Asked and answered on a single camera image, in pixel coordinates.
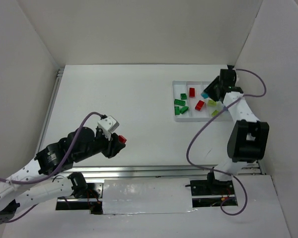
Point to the red flower lego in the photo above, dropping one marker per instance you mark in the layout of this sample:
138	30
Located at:
199	105

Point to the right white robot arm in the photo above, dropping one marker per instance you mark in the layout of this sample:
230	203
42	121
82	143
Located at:
248	139

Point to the long red lego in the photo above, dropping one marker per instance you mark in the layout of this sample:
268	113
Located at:
122	139

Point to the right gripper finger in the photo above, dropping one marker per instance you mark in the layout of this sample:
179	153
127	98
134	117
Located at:
212	86
217	94

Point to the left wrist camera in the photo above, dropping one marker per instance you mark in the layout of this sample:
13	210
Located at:
108	125

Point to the aluminium rail frame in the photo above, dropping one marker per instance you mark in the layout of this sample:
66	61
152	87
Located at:
140	98

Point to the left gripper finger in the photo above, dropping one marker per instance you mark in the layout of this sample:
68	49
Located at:
113	150
115	140

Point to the small green square lego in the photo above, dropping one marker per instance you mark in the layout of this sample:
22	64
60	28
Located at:
183	96

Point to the long green lego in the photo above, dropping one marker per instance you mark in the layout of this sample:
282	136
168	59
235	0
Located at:
179	102

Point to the red curved lego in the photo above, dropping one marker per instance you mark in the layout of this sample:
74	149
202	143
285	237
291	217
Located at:
192	92

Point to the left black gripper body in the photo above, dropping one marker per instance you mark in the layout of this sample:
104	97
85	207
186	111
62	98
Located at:
111	148

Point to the light green rectangular lego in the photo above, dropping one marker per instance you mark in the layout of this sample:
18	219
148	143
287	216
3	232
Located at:
211	103

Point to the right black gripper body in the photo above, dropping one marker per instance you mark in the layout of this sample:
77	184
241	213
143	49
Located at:
214	88

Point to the white divided tray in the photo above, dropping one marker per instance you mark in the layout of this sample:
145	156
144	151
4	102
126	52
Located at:
190	102

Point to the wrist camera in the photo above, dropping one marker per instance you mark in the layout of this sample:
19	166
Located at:
108	125
236	76

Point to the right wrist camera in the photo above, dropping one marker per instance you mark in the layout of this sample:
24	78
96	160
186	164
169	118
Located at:
236	76

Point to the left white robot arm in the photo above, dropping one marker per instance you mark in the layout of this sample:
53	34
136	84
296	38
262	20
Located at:
19	191

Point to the blue rectangular lego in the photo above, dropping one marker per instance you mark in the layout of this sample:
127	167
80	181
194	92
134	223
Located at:
204	95

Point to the white taped cover plate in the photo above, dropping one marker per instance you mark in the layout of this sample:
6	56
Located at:
146	196

